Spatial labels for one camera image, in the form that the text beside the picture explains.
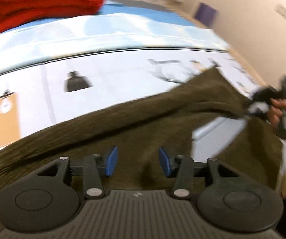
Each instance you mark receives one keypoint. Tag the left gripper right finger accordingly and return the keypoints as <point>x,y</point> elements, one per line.
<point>181,168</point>

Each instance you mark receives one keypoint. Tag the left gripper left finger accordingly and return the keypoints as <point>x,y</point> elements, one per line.
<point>95,167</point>

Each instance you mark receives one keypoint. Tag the dark olive corduroy pants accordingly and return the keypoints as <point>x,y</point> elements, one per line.
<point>236,164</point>

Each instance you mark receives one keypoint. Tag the white printed bed sheet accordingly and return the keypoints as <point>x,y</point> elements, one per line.
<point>40,96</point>

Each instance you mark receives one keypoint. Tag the purple folder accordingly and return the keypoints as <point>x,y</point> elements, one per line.
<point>206,14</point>

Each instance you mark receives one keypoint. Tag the blue patterned folded sheet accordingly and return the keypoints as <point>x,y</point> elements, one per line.
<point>118,25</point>

